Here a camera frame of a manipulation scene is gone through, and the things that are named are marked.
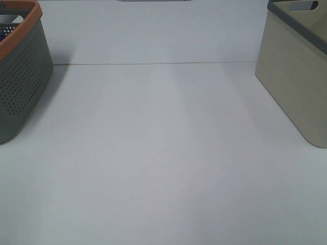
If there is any beige basket grey rim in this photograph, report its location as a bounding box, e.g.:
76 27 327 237
255 1 326 148

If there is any grey perforated basket orange rim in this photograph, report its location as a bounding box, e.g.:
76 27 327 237
1 1 54 143

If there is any blue item in grey basket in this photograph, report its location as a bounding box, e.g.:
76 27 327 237
0 31 7 41

